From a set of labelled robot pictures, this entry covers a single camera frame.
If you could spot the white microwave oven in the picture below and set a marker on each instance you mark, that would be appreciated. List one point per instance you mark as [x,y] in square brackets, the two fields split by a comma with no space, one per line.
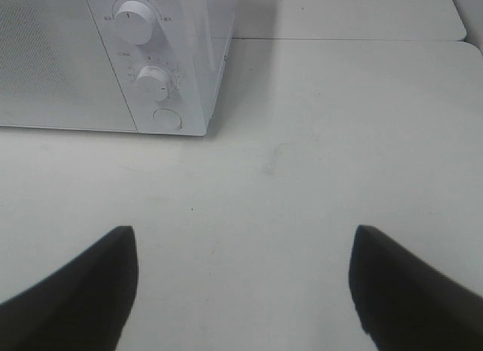
[190,42]

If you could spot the white timer knob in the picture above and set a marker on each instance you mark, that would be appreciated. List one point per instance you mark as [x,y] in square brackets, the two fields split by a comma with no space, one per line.
[155,81]

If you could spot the round white door button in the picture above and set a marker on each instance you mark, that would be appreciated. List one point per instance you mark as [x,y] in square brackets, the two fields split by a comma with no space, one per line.
[167,120]

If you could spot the upper white power knob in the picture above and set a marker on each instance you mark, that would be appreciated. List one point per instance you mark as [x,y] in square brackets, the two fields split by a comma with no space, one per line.
[135,22]

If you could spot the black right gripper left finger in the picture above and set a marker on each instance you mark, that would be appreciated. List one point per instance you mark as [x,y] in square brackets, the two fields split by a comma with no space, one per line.
[84,305]

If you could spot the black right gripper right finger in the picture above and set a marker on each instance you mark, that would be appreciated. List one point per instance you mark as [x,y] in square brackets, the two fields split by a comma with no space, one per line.
[403,303]

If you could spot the white microwave door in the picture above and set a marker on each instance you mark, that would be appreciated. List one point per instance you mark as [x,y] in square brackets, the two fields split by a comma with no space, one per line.
[55,71]

